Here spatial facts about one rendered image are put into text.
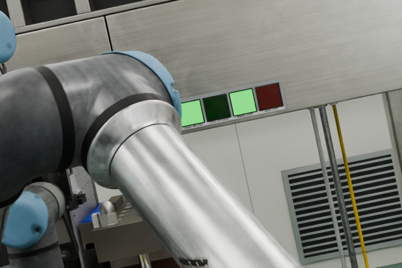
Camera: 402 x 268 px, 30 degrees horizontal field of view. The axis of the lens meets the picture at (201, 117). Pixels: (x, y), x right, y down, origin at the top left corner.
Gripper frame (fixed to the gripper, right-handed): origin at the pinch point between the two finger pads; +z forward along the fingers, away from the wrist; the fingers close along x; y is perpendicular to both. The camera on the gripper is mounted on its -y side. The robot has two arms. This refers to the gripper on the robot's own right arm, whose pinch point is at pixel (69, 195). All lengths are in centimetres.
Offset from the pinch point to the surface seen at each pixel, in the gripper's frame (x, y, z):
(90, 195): -0.2, -2.8, 16.8
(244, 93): -36.7, 11.2, 29.3
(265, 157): -47, -33, 263
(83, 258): -0.3, -11.9, -1.3
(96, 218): -4.8, -4.5, -4.2
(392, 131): -71, -6, 48
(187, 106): -23.5, 11.0, 29.3
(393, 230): -106, -85, 261
